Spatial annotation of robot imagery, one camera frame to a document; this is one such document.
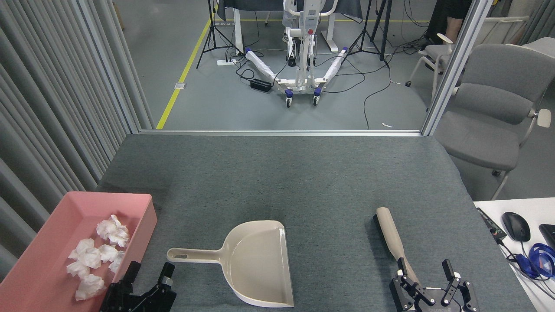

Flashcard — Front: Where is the white office chair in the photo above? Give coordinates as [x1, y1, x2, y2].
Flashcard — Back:
[405, 33, 456, 102]

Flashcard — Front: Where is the white wheeled stand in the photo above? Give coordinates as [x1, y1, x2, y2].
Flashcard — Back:
[244, 0, 349, 108]

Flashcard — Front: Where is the person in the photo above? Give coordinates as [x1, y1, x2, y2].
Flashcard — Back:
[427, 0, 471, 44]

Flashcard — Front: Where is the black computer mouse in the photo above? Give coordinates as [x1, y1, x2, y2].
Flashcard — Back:
[502, 212, 531, 242]

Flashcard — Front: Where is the grey padded chair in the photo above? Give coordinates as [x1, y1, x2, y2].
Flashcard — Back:
[434, 37, 555, 201]

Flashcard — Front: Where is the silver post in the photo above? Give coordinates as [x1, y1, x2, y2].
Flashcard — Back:
[421, 0, 494, 136]

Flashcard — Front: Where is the white mesh chair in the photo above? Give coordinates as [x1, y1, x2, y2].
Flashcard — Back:
[475, 16, 530, 45]

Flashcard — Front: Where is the pink plastic bin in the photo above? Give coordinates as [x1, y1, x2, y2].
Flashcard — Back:
[0, 192, 158, 312]

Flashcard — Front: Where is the black tripod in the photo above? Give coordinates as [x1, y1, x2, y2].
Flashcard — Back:
[347, 0, 391, 69]
[196, 0, 243, 70]

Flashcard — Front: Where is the grey cable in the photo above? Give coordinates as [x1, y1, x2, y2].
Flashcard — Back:
[498, 239, 555, 300]

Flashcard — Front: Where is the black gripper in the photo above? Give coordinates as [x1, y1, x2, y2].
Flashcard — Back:
[100, 261, 177, 312]
[389, 258, 480, 312]

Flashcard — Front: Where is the large crumpled white tissue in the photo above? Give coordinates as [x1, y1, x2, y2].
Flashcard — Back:
[96, 215, 130, 248]

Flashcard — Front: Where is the black adapter box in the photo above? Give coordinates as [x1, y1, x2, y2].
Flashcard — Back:
[476, 207, 507, 243]

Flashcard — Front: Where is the blue lanyard strap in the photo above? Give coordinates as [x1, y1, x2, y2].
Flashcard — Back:
[515, 243, 555, 279]

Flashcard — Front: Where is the black flat device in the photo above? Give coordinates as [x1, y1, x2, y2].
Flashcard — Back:
[539, 224, 555, 250]

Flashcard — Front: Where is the beige brush with black bristles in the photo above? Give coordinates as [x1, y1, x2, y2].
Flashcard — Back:
[373, 207, 419, 287]

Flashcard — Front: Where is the silver table edge rail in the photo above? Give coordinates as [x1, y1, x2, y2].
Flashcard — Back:
[139, 129, 423, 137]

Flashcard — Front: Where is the beige plastic dustpan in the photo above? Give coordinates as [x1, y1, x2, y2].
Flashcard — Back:
[167, 220, 294, 308]

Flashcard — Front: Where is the grey slatted partition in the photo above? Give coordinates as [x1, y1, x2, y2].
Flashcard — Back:
[0, 0, 154, 280]

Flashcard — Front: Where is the white desk with dark cloth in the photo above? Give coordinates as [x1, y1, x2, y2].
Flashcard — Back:
[216, 0, 364, 55]

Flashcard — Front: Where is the black floor cable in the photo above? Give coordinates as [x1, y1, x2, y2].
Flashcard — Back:
[323, 56, 393, 130]

